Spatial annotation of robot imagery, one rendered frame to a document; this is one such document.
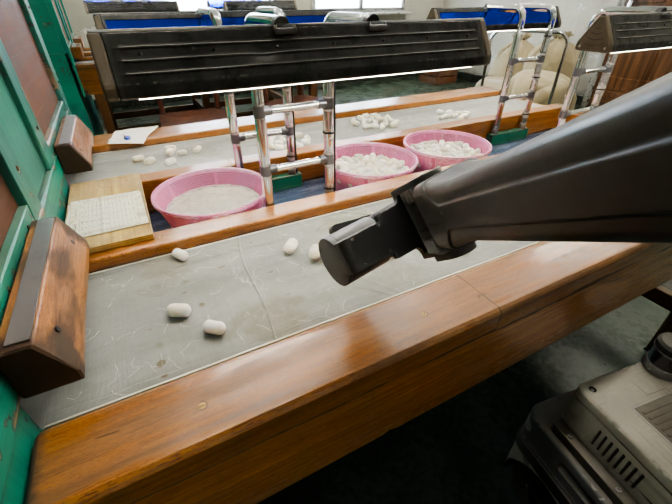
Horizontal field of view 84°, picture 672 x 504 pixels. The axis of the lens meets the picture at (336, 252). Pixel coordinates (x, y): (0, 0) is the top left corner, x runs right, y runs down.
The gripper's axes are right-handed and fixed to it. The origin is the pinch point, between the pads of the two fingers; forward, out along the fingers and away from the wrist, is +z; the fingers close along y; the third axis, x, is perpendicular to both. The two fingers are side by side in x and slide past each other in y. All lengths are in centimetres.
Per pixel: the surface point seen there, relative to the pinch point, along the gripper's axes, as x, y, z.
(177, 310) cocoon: 1.0, 26.3, 6.7
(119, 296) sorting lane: -4.3, 34.2, 15.4
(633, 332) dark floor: 65, -134, 50
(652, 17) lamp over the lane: -30, -88, -9
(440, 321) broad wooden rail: 14.0, -6.3, -9.2
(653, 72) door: -93, -473, 160
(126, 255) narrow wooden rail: -11.6, 32.2, 20.9
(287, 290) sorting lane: 3.3, 9.4, 6.9
